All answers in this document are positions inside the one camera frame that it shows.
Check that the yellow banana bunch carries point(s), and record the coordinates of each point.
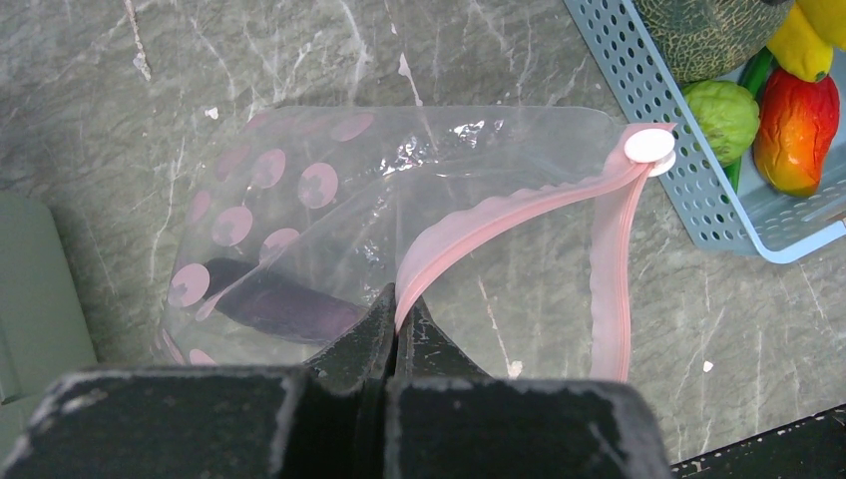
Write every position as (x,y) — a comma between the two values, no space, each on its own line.
(805,43)

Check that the clear zip top bag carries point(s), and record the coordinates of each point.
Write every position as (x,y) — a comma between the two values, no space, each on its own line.
(346,201)

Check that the purple eggplant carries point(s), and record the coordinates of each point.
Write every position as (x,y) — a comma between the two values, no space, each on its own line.
(273,304)

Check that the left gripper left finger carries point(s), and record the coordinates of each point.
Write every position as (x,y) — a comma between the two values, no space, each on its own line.
(321,419)

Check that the clear plastic storage bin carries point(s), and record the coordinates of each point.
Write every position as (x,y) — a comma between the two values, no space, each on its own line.
(43,329)

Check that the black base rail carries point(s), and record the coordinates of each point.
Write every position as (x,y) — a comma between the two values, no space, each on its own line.
(811,447)

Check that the green chili pepper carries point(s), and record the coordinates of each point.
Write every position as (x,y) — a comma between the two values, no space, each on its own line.
(753,77)

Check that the green netted melon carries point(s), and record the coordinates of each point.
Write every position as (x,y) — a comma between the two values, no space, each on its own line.
(704,39)

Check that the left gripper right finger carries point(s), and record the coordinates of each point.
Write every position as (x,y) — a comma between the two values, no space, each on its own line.
(447,418)

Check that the light blue plastic basket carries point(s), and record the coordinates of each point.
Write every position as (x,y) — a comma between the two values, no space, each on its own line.
(750,219)

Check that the light green custard apple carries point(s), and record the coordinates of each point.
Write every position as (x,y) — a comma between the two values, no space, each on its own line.
(726,115)

